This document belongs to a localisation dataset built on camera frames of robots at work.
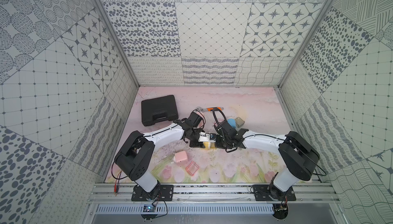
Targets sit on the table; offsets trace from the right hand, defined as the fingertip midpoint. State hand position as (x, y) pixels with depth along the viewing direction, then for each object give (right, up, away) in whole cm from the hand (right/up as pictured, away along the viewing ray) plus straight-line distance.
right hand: (215, 145), depth 88 cm
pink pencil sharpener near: (-19, -4, -9) cm, 22 cm away
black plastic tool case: (-38, +20, +13) cm, 45 cm away
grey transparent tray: (+17, +12, +12) cm, 24 cm away
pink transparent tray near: (-13, -11, -6) cm, 18 cm away
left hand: (-5, +3, -3) cm, 6 cm away
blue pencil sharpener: (+10, +14, +3) cm, 17 cm away
